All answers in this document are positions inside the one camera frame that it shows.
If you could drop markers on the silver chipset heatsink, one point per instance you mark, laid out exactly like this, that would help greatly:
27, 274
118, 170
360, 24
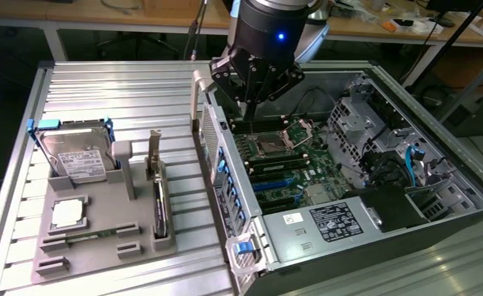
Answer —
315, 194

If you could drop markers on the silver hard disk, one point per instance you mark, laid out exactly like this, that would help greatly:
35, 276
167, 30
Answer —
77, 154

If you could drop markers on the blue expansion slot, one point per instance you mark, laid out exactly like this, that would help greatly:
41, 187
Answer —
274, 185

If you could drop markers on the black stand pole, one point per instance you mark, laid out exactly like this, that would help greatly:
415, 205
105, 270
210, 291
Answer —
461, 34

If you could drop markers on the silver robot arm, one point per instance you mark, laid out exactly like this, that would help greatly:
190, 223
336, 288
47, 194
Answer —
316, 40

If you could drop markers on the green motherboard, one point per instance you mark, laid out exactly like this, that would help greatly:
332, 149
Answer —
327, 160

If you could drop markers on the black office chair base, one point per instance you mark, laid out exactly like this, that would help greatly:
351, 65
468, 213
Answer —
142, 41

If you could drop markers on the metal disk bay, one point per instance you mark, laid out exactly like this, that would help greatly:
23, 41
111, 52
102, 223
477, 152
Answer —
428, 206

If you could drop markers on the blue disk carrier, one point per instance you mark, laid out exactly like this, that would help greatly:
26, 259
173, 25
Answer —
50, 124

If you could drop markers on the aluminium profile frame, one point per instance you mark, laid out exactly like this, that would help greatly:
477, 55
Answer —
471, 87

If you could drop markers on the white and black device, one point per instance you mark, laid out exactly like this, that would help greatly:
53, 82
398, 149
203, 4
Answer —
419, 29

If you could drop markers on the black open PC case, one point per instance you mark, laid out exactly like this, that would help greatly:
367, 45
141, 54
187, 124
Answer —
388, 249

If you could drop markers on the CPU socket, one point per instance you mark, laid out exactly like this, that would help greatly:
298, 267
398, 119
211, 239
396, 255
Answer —
271, 145

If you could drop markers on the grey power supply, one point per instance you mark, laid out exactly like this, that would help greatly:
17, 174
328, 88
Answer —
290, 237

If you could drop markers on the thin metal locking lever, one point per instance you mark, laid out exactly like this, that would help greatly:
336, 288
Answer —
251, 128

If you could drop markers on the silver CPU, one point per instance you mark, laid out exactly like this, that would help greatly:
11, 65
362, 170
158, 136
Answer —
66, 212

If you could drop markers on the black graphics card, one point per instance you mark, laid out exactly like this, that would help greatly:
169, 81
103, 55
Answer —
158, 203

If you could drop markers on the grey parts rack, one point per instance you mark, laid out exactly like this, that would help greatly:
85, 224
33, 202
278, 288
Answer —
101, 216

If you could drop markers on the black empty RAM slot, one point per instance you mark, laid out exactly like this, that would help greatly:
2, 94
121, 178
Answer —
267, 122
275, 157
270, 129

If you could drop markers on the green circuit board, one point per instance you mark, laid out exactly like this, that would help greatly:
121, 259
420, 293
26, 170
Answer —
343, 10

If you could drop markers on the blue slot clip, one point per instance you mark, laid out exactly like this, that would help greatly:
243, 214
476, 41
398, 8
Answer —
224, 168
234, 195
230, 182
243, 217
238, 206

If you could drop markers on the black monitor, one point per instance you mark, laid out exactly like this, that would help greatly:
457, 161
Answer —
459, 3

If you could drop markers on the metal socket cover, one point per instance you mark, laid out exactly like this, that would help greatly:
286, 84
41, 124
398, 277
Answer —
300, 131

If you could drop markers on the green RAM stick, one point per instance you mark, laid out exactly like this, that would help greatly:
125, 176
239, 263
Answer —
89, 236

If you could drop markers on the long black expansion slot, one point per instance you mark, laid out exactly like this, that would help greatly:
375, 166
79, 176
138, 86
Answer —
279, 203
270, 176

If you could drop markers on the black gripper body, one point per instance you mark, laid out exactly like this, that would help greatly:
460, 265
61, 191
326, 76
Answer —
266, 31

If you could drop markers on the blue power supply latch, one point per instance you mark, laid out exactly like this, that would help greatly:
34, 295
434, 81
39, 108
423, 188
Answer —
240, 248

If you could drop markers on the black labelled RAM stick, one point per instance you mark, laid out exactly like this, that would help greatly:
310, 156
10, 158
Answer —
278, 167

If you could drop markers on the black plastic shroud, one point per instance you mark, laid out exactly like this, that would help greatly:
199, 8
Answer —
388, 209

